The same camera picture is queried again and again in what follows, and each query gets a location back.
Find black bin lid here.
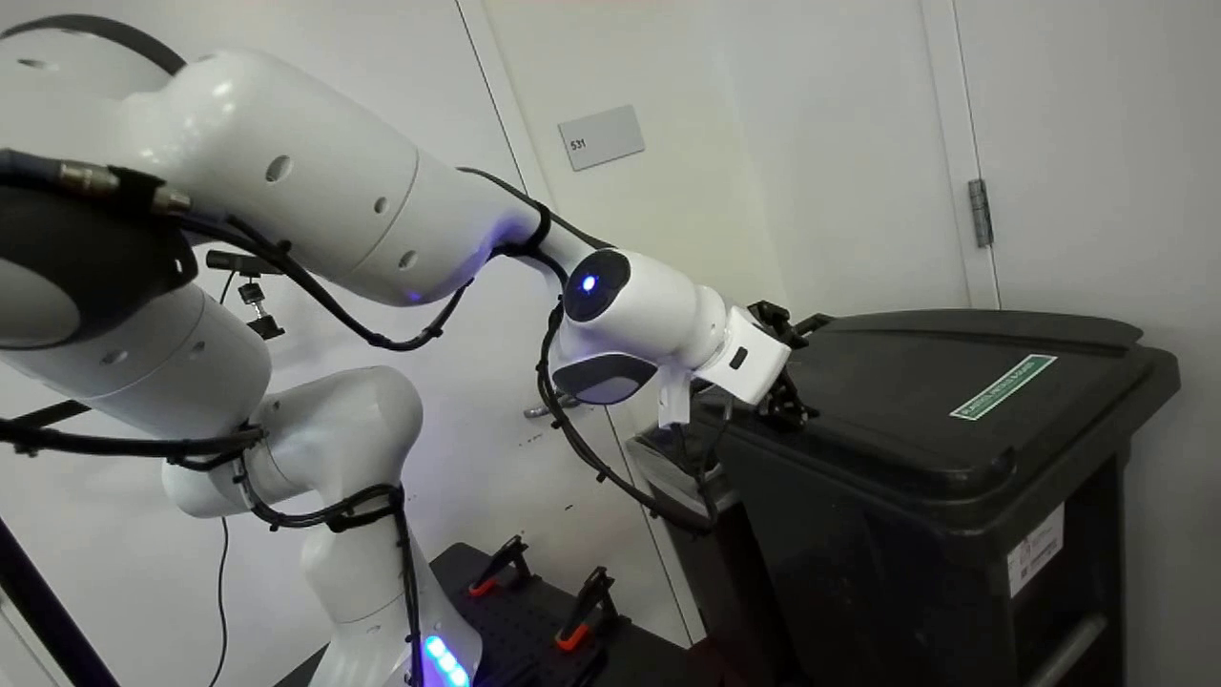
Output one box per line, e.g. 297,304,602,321
701,307,1181,531

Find black wheeled bin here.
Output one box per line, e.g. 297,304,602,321
701,307,1181,687

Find dark bin with grey rim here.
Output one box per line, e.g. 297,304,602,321
625,420,764,687

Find grey door hinge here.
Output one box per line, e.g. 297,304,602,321
968,178,995,249

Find black clamp with orange tips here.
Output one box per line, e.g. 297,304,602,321
553,566,618,654
466,534,532,598

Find grey door sign plate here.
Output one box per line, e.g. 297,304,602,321
558,104,647,173

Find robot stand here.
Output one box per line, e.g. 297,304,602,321
275,542,712,687

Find camera on mount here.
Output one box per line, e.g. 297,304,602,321
205,249,287,342

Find black cable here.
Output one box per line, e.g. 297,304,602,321
207,515,233,687

